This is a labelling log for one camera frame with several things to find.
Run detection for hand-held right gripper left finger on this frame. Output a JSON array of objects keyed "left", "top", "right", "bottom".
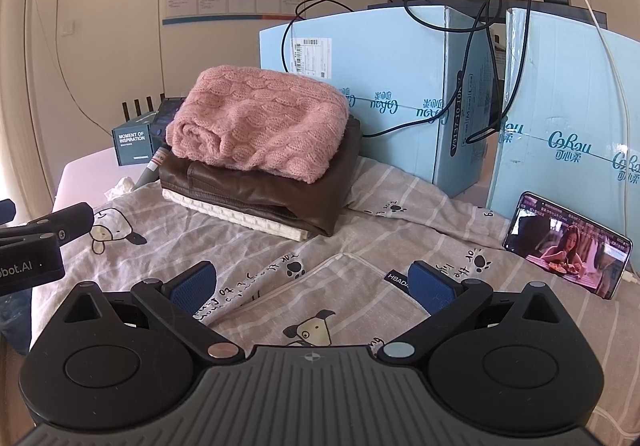
[{"left": 50, "top": 261, "right": 246, "bottom": 368}]

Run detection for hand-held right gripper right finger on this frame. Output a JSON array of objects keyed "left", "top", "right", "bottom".
[{"left": 377, "top": 261, "right": 576, "bottom": 368}]

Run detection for pink knitted sweater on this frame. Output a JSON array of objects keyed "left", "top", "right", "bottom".
[{"left": 165, "top": 66, "right": 351, "bottom": 185}]

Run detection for crumpled white tissue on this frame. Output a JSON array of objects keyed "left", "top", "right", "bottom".
[{"left": 102, "top": 176, "right": 137, "bottom": 199}]

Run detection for person's blue jeans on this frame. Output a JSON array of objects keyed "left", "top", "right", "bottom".
[{"left": 0, "top": 295, "right": 34, "bottom": 358}]

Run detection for white quilted garment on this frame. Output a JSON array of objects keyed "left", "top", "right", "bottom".
[{"left": 162, "top": 188, "right": 311, "bottom": 242}]

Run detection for printed striped bed cover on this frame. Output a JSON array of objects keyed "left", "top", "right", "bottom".
[{"left": 30, "top": 156, "right": 640, "bottom": 446}]

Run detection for grey tube red label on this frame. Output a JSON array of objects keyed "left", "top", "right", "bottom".
[{"left": 134, "top": 146, "right": 171, "bottom": 192}]

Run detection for dark blue small box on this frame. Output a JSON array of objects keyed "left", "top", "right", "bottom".
[{"left": 112, "top": 112, "right": 161, "bottom": 168}]

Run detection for black router with antennas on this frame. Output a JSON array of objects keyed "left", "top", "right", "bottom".
[{"left": 120, "top": 93, "right": 167, "bottom": 127}]

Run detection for smartphone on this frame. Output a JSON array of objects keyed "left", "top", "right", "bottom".
[{"left": 502, "top": 192, "right": 634, "bottom": 301}]

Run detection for brown leather garment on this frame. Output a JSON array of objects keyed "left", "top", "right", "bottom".
[{"left": 159, "top": 113, "right": 362, "bottom": 237}]

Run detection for small light blue carton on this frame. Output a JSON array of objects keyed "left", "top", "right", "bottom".
[{"left": 258, "top": 4, "right": 502, "bottom": 199}]

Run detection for large light blue carton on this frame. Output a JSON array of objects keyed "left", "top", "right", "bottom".
[{"left": 487, "top": 8, "right": 640, "bottom": 277}]

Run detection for dark blue desk partition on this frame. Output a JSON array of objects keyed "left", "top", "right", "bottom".
[{"left": 367, "top": 0, "right": 609, "bottom": 32}]

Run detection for black cable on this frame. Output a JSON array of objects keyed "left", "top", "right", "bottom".
[{"left": 280, "top": 0, "right": 557, "bottom": 147}]

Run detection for white charging cable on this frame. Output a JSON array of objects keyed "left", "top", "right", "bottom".
[{"left": 475, "top": 0, "right": 640, "bottom": 287}]

